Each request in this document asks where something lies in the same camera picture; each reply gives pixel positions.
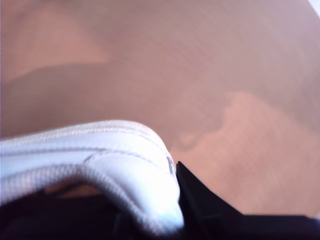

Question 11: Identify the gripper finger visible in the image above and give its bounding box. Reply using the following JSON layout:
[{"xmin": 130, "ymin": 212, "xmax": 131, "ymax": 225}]
[
  {"xmin": 74, "ymin": 194, "xmax": 136, "ymax": 221},
  {"xmin": 175, "ymin": 160, "xmax": 247, "ymax": 240}
]

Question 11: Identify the white leather sneaker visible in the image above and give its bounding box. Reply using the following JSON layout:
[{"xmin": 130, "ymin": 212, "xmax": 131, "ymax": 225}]
[{"xmin": 0, "ymin": 119, "xmax": 186, "ymax": 237}]

